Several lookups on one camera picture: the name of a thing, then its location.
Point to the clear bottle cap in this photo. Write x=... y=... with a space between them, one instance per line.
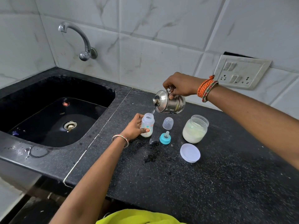
x=168 y=123

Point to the chrome wall tap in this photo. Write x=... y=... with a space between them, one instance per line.
x=80 y=40

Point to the person's right forearm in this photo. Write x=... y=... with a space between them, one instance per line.
x=257 y=124

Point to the clear baby bottle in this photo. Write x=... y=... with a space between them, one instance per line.
x=147 y=125

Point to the person's left forearm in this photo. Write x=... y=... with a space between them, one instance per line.
x=93 y=181

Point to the silver beaded bangle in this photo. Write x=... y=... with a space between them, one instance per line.
x=120 y=139

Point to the clear jar of white powder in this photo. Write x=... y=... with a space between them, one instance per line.
x=195 y=130

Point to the orange thread wristband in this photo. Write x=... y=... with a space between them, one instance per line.
x=203 y=87

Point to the small steel kettle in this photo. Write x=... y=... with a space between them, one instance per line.
x=169 y=103

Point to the white round jar lid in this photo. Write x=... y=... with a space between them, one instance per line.
x=190 y=153

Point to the green red bangle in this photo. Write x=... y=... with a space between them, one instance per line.
x=209 y=91

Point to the person's right fingers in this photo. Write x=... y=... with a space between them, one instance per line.
x=171 y=93

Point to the black kitchen sink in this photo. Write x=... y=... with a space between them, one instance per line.
x=55 y=114

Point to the person's left hand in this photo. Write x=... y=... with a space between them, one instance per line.
x=133 y=130

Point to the steel sink drain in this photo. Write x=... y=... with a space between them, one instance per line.
x=70 y=125

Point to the yellow green garment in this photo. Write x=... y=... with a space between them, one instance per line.
x=137 y=218

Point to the white wall switch socket plate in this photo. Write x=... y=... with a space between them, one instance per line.
x=241 y=72

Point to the person's left thumb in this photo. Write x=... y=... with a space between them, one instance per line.
x=143 y=131

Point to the person's right hand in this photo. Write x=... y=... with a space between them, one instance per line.
x=184 y=84

